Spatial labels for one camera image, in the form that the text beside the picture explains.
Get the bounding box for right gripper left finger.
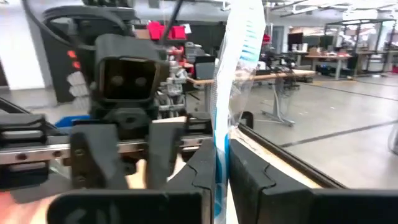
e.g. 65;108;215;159
46;139;218;224

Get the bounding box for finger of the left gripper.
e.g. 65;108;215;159
69;124;129;190
147;119;188;189

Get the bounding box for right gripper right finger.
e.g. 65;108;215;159
228;138;398;224

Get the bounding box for blue toothbrush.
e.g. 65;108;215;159
211;0;267;224

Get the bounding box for blue plastic bin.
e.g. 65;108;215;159
55;114;91;129

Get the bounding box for black rack with bins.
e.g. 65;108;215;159
40;18;97;105

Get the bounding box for red plastic bins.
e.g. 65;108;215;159
147;21;187;41

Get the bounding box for wooden table with grey legs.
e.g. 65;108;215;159
186;68;317;127

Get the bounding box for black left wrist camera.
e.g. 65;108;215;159
93;33;170;105

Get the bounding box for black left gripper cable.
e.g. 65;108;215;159
160;0;184;44

